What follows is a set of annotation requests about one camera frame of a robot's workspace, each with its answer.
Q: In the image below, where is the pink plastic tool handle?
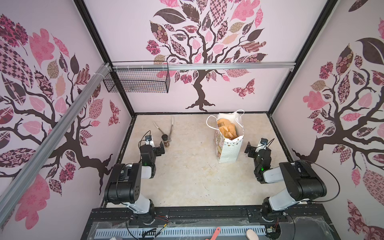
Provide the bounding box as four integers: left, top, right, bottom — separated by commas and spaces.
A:
206, 227, 221, 240

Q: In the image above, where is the small dark spice jar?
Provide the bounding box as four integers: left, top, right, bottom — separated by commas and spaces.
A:
162, 134, 170, 148

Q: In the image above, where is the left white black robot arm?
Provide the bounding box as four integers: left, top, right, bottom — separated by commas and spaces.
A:
104, 143, 165, 218

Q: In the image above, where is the horizontal aluminium rail back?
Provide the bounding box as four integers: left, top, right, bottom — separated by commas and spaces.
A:
113, 62, 296, 71

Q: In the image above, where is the orange-brown snack bag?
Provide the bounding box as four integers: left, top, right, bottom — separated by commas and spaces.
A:
217, 119, 238, 140

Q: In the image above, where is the diagonal aluminium rail left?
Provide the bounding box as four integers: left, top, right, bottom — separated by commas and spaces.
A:
1, 63, 111, 224

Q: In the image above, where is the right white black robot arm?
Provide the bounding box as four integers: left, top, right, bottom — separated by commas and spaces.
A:
245, 143, 327, 221

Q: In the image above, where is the white patterned paper gift bag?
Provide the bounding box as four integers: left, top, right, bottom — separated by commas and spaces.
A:
206, 110, 245, 164

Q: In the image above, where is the beige oval object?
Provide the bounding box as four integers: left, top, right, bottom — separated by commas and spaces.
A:
246, 229, 259, 240

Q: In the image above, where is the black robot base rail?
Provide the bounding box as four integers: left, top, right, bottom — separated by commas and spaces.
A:
81, 204, 340, 240

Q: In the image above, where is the grey slotted cable duct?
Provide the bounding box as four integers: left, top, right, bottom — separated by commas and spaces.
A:
94, 226, 267, 240

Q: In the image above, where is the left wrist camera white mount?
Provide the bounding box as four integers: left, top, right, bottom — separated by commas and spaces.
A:
145, 135, 155, 148

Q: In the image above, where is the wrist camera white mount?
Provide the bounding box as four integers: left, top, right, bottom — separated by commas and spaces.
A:
257, 138, 269, 152
145, 135, 155, 148

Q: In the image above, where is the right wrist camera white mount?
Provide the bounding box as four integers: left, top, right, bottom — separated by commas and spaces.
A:
257, 138, 269, 152

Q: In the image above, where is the black wire mesh basket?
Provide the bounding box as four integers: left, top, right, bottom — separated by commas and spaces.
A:
103, 60, 171, 94

